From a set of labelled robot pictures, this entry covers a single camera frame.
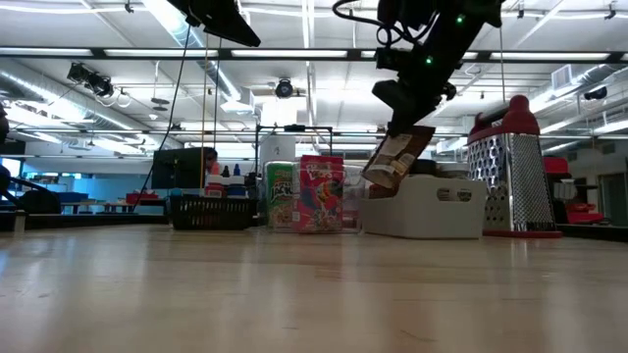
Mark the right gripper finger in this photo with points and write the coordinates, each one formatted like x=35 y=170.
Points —
x=407 y=126

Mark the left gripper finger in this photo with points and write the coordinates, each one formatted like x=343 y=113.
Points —
x=233 y=29

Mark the taco seasoning mix packet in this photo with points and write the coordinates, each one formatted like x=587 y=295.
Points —
x=397 y=157

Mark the green mini cereal box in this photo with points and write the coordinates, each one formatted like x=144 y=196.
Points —
x=279 y=196

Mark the black-tipped food colouring bottle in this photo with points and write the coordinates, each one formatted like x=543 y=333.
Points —
x=226 y=179

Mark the blue-tipped food colouring bottle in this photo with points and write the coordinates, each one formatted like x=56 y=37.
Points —
x=238 y=188

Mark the orange-tipped food colouring bottle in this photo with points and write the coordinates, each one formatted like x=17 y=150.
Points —
x=214 y=188

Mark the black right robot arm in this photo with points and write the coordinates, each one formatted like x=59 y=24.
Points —
x=456 y=29

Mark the black-lidded amber jar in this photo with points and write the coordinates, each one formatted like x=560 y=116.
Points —
x=423 y=167

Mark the white-lidded glass jar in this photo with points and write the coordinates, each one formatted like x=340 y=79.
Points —
x=454 y=170

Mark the overhead light bar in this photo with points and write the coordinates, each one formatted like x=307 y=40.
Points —
x=294 y=54

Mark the clear plastic bin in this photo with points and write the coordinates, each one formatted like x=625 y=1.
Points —
x=354 y=196

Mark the person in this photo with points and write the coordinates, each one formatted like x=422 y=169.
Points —
x=213 y=164

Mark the black background monitor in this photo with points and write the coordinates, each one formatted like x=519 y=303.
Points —
x=179 y=169

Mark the red background appliance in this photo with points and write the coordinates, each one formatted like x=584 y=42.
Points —
x=555 y=165

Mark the black plastic mesh basket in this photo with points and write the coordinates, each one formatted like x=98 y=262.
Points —
x=211 y=213

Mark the red background crate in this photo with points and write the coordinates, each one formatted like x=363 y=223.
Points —
x=140 y=198

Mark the black overhead camera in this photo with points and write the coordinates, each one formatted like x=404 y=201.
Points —
x=283 y=88
x=90 y=78

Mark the black background rig frame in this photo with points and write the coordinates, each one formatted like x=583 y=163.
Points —
x=294 y=128

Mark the black aluminium table frame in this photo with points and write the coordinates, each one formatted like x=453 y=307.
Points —
x=73 y=220

